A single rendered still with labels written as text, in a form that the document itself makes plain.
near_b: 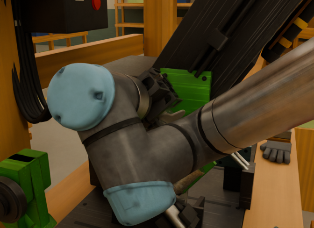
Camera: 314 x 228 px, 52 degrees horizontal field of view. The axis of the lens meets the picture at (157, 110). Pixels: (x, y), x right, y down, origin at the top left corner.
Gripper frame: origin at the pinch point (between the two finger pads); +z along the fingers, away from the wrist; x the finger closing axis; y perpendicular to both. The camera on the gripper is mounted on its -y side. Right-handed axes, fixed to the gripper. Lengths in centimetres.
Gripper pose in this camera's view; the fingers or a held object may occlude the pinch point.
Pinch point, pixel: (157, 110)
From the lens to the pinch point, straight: 68.3
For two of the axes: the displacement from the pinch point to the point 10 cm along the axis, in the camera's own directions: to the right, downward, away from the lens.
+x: -5.9, -7.8, 2.0
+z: 3.1, 0.1, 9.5
